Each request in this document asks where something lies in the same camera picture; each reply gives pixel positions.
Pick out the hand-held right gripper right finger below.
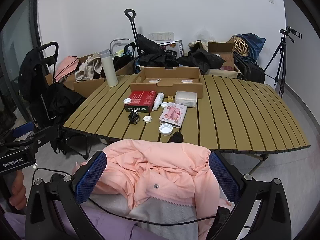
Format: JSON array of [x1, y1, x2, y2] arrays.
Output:
[[209, 152, 292, 240]]

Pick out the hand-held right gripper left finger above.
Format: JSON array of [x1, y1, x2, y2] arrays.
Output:
[[25, 151, 108, 240]]

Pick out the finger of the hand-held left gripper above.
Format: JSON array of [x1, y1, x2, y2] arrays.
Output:
[[5, 126, 61, 155], [11, 122, 38, 138]]

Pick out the black hair tie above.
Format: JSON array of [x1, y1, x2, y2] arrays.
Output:
[[168, 131, 184, 143]]

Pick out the pink printed tissue packet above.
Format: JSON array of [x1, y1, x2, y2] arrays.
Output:
[[159, 102, 187, 127]]

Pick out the clear plastic box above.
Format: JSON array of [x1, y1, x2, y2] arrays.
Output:
[[174, 91, 198, 108]]

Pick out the red cardboard box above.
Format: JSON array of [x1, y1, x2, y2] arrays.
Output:
[[124, 91, 157, 112]]

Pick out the white spray bottle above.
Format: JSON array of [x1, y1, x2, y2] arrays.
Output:
[[152, 92, 165, 111]]

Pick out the shallow cardboard tray box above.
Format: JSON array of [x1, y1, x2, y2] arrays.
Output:
[[129, 67, 204, 100]]

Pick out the person's left hand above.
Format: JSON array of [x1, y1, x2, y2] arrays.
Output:
[[9, 171, 27, 207]]

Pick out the black folding cart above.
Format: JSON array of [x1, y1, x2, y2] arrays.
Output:
[[19, 42, 89, 159]]

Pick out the lilac trousers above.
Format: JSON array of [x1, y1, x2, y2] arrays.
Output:
[[0, 200, 163, 240]]

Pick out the large cardboard box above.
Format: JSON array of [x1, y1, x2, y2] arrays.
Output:
[[62, 54, 135, 98]]

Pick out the pink jacket with grey lining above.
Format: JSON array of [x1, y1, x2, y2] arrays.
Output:
[[72, 139, 237, 240]]

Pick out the pink bag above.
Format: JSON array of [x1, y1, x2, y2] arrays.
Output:
[[54, 56, 79, 83]]

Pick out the beige clothing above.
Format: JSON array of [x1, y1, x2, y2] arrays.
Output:
[[75, 54, 104, 82]]

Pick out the white thermos bottle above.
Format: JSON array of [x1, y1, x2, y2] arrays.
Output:
[[99, 49, 118, 87]]

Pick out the black and blue bag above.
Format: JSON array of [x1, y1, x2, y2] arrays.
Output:
[[112, 42, 137, 69]]

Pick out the black suitcase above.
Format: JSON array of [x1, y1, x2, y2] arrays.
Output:
[[234, 55, 265, 83]]

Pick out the black cloth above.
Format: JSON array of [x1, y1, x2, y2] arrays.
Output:
[[176, 49, 225, 74]]

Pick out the open cardboard box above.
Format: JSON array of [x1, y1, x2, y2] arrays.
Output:
[[207, 41, 235, 72]]

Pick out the pile of black jackets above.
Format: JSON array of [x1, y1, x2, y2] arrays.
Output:
[[132, 33, 180, 68]]

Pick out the wicker ball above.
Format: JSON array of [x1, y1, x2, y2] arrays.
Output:
[[234, 37, 250, 55]]

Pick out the beige cloth bag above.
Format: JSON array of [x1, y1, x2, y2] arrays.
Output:
[[188, 40, 208, 53]]

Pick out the black tripod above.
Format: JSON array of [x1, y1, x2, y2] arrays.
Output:
[[264, 34, 288, 98]]

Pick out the printed product box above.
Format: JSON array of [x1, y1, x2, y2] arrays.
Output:
[[159, 40, 185, 57]]

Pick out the white plastic bag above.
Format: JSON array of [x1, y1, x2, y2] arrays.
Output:
[[196, 30, 215, 43]]

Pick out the white metal chair frame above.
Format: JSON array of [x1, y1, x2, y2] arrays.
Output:
[[109, 38, 133, 55]]

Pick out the black trolley handle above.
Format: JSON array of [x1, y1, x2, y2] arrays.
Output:
[[124, 9, 140, 55]]

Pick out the black camera on tripod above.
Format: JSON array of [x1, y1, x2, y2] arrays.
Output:
[[279, 26, 302, 39]]

